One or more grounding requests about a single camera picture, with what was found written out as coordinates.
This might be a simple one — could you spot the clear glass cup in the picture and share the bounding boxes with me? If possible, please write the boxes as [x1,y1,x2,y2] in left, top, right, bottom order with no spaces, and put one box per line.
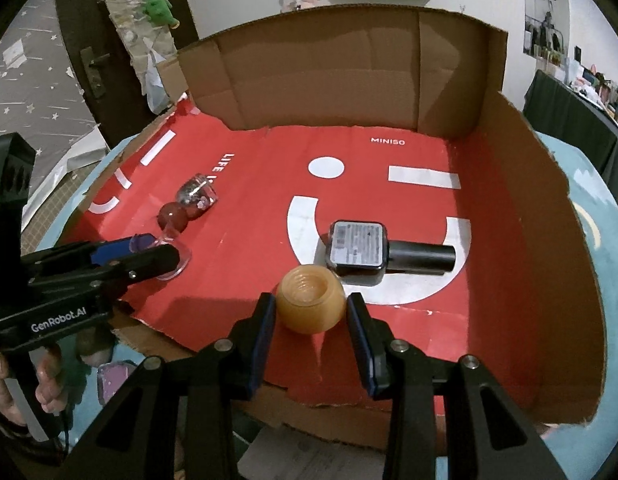
[129,226,192,281]

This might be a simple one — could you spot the amber round jar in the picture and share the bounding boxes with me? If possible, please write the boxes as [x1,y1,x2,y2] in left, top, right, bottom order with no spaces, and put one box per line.
[275,264,346,335]

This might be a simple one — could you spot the brown earbud case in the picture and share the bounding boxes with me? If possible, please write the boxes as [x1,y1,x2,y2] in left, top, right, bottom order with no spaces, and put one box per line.
[75,324,117,368]

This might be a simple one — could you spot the white power adapter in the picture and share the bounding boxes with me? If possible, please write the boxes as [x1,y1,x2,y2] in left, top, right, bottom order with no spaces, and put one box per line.
[237,426,385,480]

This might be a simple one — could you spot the purple nail polish bottle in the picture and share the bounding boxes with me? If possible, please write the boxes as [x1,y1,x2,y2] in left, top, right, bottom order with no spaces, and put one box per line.
[96,361,137,406]

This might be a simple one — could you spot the person's left hand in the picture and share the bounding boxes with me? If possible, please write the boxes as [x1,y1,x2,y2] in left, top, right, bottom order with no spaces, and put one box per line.
[0,343,71,428]

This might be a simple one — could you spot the dark red ball bottle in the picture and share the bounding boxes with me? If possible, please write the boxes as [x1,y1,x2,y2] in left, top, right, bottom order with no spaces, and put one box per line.
[157,174,218,233]

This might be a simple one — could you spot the black square perfume bottle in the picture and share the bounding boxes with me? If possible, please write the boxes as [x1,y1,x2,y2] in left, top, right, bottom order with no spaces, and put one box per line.
[325,220,457,281]

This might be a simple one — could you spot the white plastic bag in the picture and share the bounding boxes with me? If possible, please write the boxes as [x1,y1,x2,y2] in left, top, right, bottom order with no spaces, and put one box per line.
[144,49,171,115]

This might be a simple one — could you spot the cardboard box with red liner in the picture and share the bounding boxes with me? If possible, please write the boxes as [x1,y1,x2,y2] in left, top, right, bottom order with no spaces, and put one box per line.
[63,6,606,425]

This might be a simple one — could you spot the teal fuzzy table cover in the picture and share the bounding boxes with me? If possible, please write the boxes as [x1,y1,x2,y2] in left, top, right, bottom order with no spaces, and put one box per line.
[59,117,618,479]

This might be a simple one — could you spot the green plush on door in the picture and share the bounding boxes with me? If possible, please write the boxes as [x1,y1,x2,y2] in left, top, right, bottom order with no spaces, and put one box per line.
[142,0,180,29]

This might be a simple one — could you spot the pink plush toy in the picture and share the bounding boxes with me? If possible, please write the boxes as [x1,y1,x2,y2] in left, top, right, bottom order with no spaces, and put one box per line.
[281,0,331,13]

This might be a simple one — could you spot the dark cluttered table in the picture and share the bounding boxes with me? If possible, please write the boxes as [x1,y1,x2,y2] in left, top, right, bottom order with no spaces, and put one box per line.
[522,58,618,200]

